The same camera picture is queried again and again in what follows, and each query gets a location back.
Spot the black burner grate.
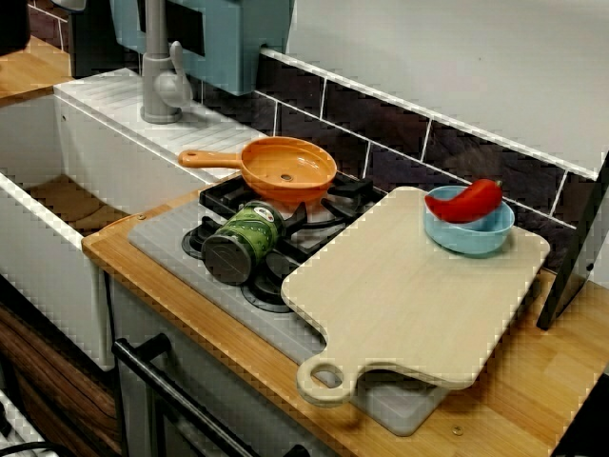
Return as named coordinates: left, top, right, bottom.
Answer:
left=198, top=170, right=387, bottom=266

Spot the black cable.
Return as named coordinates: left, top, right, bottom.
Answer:
left=0, top=440, right=72, bottom=457

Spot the black vertical post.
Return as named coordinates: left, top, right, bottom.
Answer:
left=70, top=9, right=126, bottom=77
left=536, top=151, right=609, bottom=331

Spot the bamboo kitchen counter top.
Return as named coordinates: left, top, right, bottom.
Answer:
left=81, top=188, right=580, bottom=457

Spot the green tin can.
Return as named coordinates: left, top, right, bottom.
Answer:
left=200, top=200, right=288, bottom=287

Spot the grey stove top plate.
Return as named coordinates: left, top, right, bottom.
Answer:
left=127, top=197, right=451, bottom=438

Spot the black stove knob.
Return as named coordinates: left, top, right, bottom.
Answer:
left=241, top=251, right=301, bottom=314
left=181, top=216, right=225, bottom=262

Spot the white sink basin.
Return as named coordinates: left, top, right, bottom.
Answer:
left=0, top=68, right=267, bottom=372

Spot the grey toy faucet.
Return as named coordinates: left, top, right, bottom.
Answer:
left=140, top=0, right=194, bottom=125

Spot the light blue bowl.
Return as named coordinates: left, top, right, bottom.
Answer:
left=422, top=185, right=517, bottom=259

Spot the red chili pepper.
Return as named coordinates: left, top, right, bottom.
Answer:
left=424, top=178, right=504, bottom=225

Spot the orange toy frying pan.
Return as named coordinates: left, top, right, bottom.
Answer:
left=178, top=136, right=339, bottom=204

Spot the pale wooden cutting board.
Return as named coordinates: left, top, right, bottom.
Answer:
left=280, top=185, right=552, bottom=409

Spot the black oven door handle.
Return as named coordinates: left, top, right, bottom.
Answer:
left=111, top=332, right=310, bottom=457

